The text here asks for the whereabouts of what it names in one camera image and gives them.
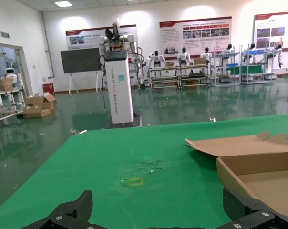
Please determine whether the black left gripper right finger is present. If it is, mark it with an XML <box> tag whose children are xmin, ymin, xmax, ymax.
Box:
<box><xmin>206</xmin><ymin>187</ymin><xmax>288</xmax><ymax>229</ymax></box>

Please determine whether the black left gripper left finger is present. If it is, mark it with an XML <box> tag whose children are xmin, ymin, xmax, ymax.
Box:
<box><xmin>21</xmin><ymin>190</ymin><xmax>93</xmax><ymax>229</ymax></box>

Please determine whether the cardboard box with oval hole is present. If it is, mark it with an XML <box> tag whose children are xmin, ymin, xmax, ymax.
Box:
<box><xmin>185</xmin><ymin>131</ymin><xmax>288</xmax><ymax>219</ymax></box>

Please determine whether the green table cloth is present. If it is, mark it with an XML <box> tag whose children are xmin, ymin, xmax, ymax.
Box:
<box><xmin>0</xmin><ymin>114</ymin><xmax>288</xmax><ymax>229</ymax></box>

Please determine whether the closed cardboard carton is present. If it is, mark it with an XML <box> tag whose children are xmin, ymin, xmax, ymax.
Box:
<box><xmin>22</xmin><ymin>107</ymin><xmax>51</xmax><ymax>119</ymax></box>

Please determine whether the open cardboard carton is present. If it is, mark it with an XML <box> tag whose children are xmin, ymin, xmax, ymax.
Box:
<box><xmin>24</xmin><ymin>94</ymin><xmax>57</xmax><ymax>111</ymax></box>

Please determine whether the white tube rack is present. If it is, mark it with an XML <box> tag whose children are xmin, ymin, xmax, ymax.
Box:
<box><xmin>0</xmin><ymin>82</ymin><xmax>26</xmax><ymax>129</ymax></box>

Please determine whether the metal shelf rack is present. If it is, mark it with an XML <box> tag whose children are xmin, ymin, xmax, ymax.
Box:
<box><xmin>210</xmin><ymin>45</ymin><xmax>242</xmax><ymax>87</ymax></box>
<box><xmin>240</xmin><ymin>44</ymin><xmax>278</xmax><ymax>84</ymax></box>

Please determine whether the metal roller rack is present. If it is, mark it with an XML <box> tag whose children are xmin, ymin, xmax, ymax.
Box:
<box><xmin>149</xmin><ymin>65</ymin><xmax>180</xmax><ymax>90</ymax></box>
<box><xmin>179</xmin><ymin>63</ymin><xmax>211</xmax><ymax>89</ymax></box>

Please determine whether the dark display on stand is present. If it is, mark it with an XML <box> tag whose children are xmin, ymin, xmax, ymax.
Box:
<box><xmin>60</xmin><ymin>47</ymin><xmax>101</xmax><ymax>96</ymax></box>

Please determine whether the small white round-head robot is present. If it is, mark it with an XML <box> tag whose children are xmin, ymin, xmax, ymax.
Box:
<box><xmin>2</xmin><ymin>67</ymin><xmax>22</xmax><ymax>86</ymax></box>

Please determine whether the white humanoid robot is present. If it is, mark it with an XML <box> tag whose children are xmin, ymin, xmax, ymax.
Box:
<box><xmin>177</xmin><ymin>47</ymin><xmax>193</xmax><ymax>66</ymax></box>
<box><xmin>243</xmin><ymin>42</ymin><xmax>257</xmax><ymax>64</ymax></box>
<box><xmin>220</xmin><ymin>44</ymin><xmax>235</xmax><ymax>65</ymax></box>
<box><xmin>267</xmin><ymin>42</ymin><xmax>284</xmax><ymax>69</ymax></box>
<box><xmin>201</xmin><ymin>47</ymin><xmax>213</xmax><ymax>64</ymax></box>
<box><xmin>145</xmin><ymin>50</ymin><xmax>166</xmax><ymax>72</ymax></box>

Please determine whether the grey wall pipe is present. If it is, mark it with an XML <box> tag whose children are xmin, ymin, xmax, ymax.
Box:
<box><xmin>40</xmin><ymin>10</ymin><xmax>56</xmax><ymax>79</ymax></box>

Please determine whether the red white wall poster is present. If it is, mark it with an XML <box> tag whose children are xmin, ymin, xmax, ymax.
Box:
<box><xmin>159</xmin><ymin>16</ymin><xmax>232</xmax><ymax>56</ymax></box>
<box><xmin>253</xmin><ymin>11</ymin><xmax>288</xmax><ymax>50</ymax></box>
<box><xmin>65</xmin><ymin>24</ymin><xmax>138</xmax><ymax>50</ymax></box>

